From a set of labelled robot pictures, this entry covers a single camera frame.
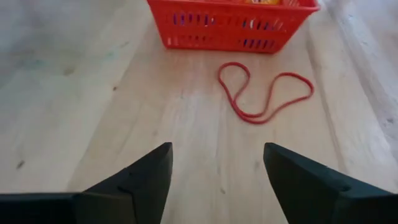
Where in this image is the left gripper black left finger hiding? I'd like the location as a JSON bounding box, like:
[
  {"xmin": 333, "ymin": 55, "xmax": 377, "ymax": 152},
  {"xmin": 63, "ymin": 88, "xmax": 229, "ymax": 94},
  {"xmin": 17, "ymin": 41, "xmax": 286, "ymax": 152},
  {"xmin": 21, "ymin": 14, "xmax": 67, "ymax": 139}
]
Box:
[{"xmin": 0, "ymin": 142, "xmax": 174, "ymax": 224}]

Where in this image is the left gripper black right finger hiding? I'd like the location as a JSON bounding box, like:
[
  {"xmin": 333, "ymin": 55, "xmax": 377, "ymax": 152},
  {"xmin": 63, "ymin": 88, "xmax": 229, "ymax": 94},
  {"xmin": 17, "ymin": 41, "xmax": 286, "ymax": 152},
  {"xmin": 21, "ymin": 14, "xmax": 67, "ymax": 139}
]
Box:
[{"xmin": 262, "ymin": 142, "xmax": 398, "ymax": 224}]

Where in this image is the thin red rubber band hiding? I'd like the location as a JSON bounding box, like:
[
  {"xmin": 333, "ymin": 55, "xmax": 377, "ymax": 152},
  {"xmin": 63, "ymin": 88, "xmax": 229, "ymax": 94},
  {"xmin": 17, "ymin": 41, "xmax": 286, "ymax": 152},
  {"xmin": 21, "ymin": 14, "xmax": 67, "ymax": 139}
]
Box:
[{"xmin": 217, "ymin": 62, "xmax": 315, "ymax": 125}]

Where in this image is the red plastic basket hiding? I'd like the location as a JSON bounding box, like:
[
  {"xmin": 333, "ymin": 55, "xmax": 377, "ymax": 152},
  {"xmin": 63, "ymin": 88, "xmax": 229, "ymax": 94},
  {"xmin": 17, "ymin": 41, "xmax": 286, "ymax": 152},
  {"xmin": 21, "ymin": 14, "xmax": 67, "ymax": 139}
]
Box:
[{"xmin": 146, "ymin": 0, "xmax": 321, "ymax": 55}]

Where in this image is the purple coil wristband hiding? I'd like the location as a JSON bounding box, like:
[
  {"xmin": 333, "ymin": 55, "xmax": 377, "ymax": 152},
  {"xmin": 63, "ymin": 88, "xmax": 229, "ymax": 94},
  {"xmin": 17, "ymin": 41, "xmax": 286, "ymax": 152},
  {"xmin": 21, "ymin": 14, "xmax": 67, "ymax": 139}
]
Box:
[{"xmin": 172, "ymin": 12, "xmax": 216, "ymax": 27}]

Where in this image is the yellow coil wristband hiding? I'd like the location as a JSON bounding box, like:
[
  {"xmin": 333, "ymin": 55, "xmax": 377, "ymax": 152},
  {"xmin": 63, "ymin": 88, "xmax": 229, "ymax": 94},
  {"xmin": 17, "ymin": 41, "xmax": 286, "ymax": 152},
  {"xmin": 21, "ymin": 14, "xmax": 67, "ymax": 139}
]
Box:
[{"xmin": 242, "ymin": 0, "xmax": 282, "ymax": 5}]

